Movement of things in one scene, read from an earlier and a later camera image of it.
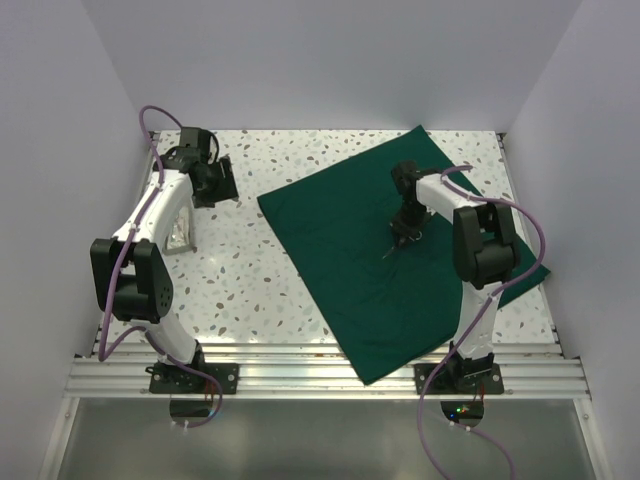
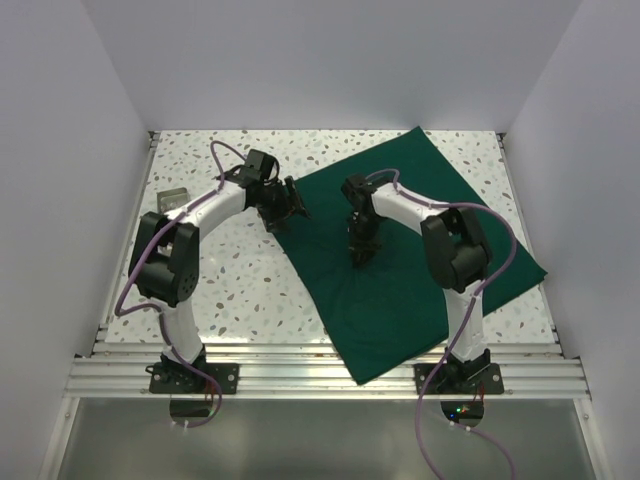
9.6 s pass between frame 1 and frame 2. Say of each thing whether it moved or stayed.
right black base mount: stayed
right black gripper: moved
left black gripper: moved
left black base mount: stayed
